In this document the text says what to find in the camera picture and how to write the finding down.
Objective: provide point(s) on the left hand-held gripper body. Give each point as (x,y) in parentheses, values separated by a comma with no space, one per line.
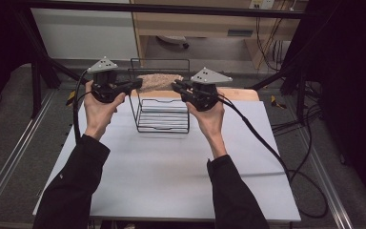
(106,89)

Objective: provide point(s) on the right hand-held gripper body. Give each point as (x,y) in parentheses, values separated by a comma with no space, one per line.
(205,95)

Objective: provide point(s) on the beige towel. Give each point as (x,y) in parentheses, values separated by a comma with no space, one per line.
(158,82)

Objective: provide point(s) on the person's left hand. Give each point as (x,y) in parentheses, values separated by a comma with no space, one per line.
(98,114)

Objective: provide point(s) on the person's right hand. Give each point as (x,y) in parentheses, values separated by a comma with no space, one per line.
(209,122)

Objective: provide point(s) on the wooden board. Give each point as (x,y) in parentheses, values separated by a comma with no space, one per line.
(238,94)

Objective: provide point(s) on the yellow black tape strip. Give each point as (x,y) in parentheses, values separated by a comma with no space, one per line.
(71,98)
(278,102)

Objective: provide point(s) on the grey chair base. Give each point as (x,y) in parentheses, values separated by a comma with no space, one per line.
(173,39)

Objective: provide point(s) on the wooden desk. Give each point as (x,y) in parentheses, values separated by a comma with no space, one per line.
(203,27)

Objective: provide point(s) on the white panel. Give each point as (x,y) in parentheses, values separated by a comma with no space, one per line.
(82,33)

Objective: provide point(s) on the black metal stand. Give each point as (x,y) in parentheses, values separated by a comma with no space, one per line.
(36,86)
(300,92)

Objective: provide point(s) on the black curtain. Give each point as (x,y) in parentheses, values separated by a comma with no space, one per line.
(0,47)
(352,79)

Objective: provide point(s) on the black metal frame bar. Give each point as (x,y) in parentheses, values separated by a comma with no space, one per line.
(171,9)

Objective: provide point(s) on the white wall socket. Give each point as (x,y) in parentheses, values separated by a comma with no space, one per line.
(262,4)

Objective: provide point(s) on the aluminium rail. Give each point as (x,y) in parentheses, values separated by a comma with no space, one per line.
(327,184)
(9,162)

